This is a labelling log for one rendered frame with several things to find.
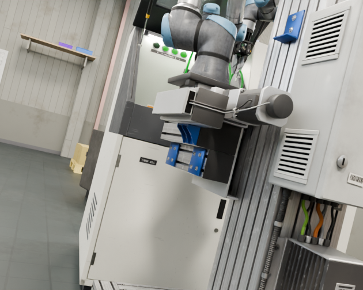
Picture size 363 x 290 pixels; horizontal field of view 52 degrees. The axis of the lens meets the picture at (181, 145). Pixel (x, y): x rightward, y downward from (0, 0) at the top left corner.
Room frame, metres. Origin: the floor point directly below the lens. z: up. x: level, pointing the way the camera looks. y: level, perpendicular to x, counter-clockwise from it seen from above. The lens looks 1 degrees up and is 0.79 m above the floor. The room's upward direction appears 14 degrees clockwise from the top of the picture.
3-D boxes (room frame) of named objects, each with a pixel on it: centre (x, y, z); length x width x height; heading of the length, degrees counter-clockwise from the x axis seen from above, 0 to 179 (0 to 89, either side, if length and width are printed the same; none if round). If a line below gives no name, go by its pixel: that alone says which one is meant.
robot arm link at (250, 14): (1.82, -0.17, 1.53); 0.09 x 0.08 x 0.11; 62
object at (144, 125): (1.86, -0.03, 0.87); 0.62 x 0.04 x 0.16; 106
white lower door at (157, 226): (1.84, -0.04, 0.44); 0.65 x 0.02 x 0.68; 106
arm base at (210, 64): (1.32, -0.04, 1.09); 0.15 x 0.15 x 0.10
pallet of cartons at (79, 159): (6.76, 1.16, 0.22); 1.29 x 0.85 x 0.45; 110
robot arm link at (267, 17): (1.76, -0.25, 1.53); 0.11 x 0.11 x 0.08; 62
